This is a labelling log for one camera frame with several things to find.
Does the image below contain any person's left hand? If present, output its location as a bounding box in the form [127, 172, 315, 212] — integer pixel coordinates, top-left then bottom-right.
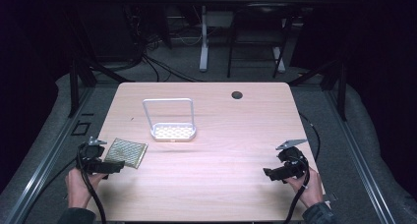
[64, 167, 109, 209]

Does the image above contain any white desk leg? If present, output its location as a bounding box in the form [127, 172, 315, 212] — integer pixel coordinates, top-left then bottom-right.
[199, 5, 210, 74]

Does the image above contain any thin black cable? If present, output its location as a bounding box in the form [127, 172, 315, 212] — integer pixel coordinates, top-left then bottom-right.
[297, 111, 322, 163]

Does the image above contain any bundle of black floor cables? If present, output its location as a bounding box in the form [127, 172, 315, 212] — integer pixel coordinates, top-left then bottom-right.
[121, 4, 206, 84]

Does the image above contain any white wire-frame rack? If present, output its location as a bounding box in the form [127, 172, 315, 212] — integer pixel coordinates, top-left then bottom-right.
[142, 97, 198, 143]

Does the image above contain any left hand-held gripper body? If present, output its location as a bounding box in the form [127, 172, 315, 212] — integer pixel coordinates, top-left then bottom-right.
[76, 136, 108, 172]

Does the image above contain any black metal stand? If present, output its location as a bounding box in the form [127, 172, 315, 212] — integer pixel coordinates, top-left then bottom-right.
[64, 7, 136, 119]
[287, 53, 349, 122]

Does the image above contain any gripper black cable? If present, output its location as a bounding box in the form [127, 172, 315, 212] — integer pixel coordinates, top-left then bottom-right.
[76, 144, 108, 224]
[282, 163, 312, 224]

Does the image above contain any olive woven dishcloth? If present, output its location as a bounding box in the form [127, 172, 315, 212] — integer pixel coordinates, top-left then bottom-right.
[103, 138, 149, 170]

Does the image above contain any black chair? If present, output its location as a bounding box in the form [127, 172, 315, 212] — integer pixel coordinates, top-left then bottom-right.
[226, 2, 294, 80]

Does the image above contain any black floor socket frame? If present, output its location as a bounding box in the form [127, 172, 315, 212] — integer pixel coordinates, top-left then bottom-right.
[71, 120, 92, 137]

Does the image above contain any person's right hand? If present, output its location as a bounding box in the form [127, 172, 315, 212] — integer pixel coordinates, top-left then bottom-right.
[283, 166, 325, 209]

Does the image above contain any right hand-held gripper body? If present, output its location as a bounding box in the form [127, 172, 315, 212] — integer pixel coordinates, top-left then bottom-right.
[274, 139, 310, 180]

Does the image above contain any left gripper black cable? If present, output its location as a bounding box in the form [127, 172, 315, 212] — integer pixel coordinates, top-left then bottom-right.
[76, 144, 108, 224]

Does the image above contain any aluminium floor rail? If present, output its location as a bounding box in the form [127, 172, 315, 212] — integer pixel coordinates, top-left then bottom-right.
[323, 85, 398, 224]
[2, 85, 96, 224]

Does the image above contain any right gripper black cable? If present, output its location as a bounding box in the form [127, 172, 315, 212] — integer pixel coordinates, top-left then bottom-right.
[282, 163, 312, 224]

